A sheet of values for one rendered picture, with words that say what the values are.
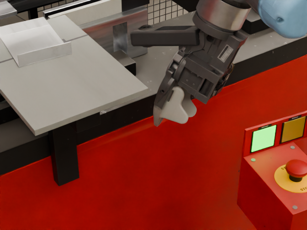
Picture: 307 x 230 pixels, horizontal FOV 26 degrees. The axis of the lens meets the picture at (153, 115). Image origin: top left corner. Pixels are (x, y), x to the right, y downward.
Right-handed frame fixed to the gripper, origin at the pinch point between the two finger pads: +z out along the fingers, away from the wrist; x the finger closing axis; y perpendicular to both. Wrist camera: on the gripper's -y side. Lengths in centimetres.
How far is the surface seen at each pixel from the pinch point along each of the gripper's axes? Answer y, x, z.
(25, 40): -22.4, -9.4, -4.4
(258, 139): 15.9, 10.2, -1.4
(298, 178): 25.1, 6.9, -0.9
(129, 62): -10.5, 7.5, -2.3
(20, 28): -25.4, -6.7, -4.2
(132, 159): -1.7, 4.5, 12.8
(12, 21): -122, 158, 89
